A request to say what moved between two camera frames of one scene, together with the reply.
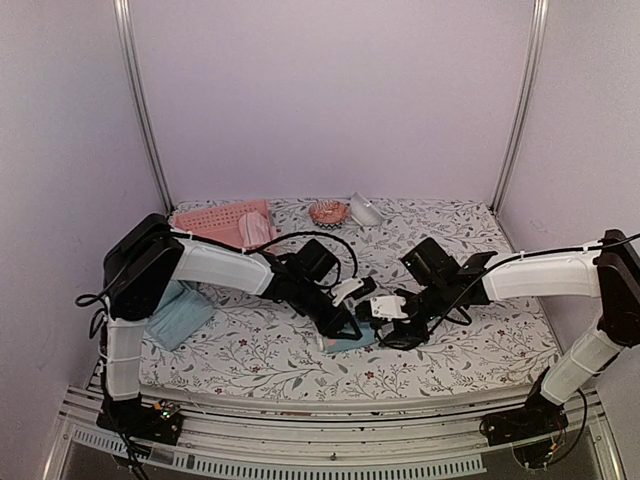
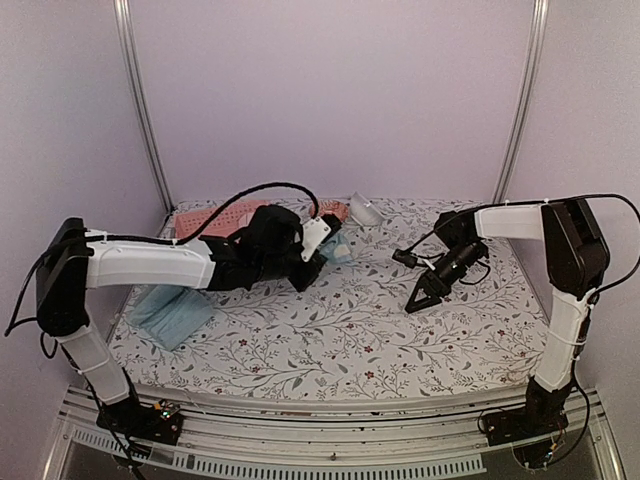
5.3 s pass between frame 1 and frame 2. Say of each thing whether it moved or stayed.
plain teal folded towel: stayed
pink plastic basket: stayed
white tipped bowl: stayed
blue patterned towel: moved
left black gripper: moved
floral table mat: stayed
